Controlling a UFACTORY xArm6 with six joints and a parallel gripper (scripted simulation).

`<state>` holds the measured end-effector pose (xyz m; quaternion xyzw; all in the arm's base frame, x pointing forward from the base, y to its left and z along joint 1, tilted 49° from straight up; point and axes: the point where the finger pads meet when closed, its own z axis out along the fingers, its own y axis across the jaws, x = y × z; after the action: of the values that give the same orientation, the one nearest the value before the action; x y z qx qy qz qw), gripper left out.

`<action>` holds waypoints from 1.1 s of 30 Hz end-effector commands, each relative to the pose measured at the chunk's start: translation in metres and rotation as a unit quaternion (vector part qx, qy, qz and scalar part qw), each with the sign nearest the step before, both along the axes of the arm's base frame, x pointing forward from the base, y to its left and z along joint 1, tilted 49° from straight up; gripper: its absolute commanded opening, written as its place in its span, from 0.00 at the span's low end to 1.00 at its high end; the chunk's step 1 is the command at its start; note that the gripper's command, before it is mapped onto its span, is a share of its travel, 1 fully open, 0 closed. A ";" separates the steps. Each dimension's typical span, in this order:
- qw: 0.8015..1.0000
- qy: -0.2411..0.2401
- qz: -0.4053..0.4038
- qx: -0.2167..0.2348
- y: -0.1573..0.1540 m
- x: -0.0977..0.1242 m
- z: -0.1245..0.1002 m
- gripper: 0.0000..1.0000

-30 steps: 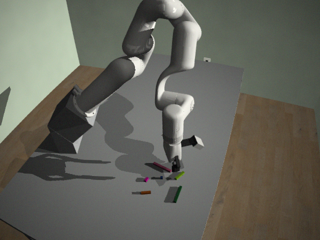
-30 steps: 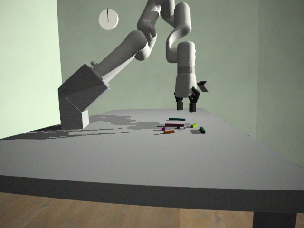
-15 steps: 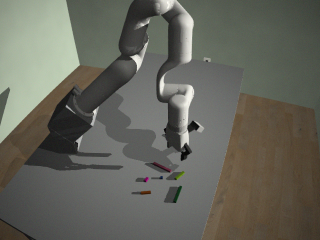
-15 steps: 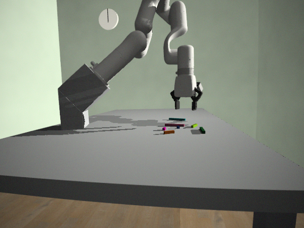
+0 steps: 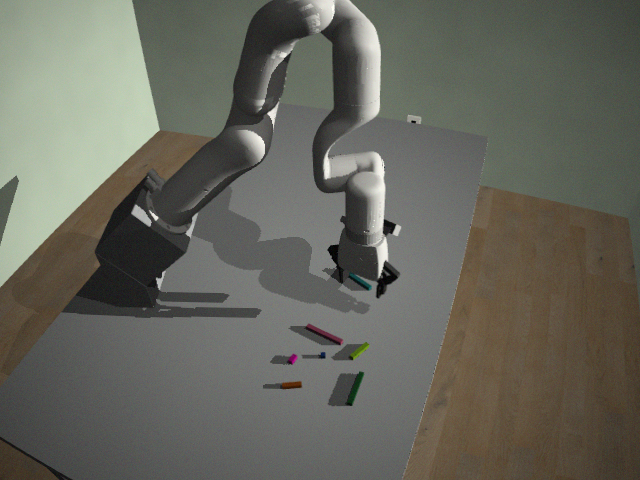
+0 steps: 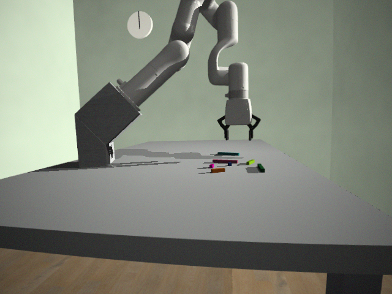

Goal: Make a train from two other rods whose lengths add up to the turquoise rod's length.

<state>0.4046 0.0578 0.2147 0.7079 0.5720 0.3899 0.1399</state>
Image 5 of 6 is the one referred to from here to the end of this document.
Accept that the lime green rod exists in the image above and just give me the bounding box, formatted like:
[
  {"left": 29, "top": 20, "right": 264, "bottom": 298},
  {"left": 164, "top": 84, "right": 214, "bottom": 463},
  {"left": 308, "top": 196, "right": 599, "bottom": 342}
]
[{"left": 350, "top": 342, "right": 369, "bottom": 360}]

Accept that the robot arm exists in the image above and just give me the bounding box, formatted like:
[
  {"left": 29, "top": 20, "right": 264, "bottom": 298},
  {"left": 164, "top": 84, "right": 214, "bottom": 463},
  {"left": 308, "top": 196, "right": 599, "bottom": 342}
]
[{"left": 144, "top": 0, "right": 401, "bottom": 245}]

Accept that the orange rod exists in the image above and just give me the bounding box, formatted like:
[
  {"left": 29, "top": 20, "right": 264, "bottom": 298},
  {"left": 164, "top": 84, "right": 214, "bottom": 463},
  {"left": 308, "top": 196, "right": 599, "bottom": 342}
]
[{"left": 282, "top": 381, "right": 302, "bottom": 389}]

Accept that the dark green rod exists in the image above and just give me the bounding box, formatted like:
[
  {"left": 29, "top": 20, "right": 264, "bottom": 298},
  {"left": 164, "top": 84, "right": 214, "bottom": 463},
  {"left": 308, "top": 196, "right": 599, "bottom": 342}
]
[{"left": 347, "top": 371, "right": 364, "bottom": 406}]

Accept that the turquoise rod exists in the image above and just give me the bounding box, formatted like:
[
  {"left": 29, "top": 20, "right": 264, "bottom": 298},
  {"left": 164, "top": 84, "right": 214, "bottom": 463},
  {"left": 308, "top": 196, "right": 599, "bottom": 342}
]
[{"left": 348, "top": 272, "right": 372, "bottom": 291}]

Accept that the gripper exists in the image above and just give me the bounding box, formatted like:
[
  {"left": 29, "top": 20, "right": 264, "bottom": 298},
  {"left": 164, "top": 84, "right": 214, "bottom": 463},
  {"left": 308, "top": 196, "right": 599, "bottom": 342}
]
[{"left": 328, "top": 228, "right": 400, "bottom": 299}]

